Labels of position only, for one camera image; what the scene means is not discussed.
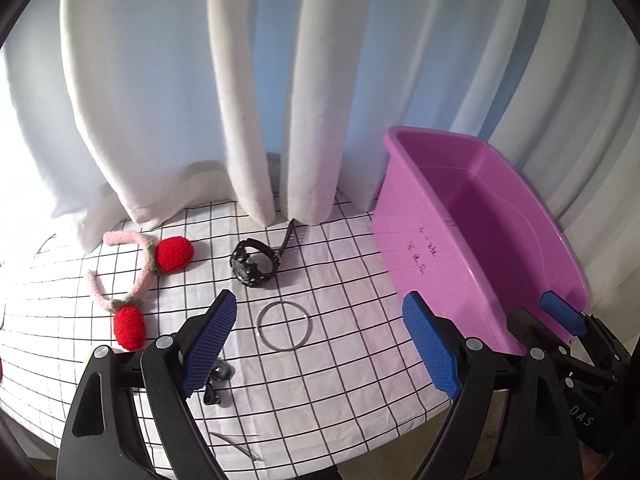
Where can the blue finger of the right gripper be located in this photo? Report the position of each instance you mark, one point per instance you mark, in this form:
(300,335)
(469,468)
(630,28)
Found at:
(601,345)
(539,342)

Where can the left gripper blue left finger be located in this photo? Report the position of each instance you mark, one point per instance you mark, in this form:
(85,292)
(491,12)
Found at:
(102,438)

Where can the white black grid tablecloth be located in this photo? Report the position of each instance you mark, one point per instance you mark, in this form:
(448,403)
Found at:
(355,396)

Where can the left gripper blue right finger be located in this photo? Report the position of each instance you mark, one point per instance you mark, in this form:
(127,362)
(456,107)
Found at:
(536,439)

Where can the pink strawberry fuzzy headband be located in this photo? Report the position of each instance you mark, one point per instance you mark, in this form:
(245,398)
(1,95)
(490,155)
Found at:
(168,256)

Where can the purple plastic bin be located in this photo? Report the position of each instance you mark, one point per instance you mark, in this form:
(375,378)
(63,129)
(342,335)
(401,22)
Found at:
(457,224)

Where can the thin metal hair pin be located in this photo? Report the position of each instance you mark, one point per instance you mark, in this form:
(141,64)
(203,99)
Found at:
(244,448)

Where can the white curtain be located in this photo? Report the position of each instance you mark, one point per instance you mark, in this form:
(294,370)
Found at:
(138,108)

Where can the black wrist watch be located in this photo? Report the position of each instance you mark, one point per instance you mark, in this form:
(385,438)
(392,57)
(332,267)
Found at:
(255,263)

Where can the large silver bangle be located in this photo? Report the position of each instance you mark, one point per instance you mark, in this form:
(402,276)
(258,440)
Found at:
(284,326)

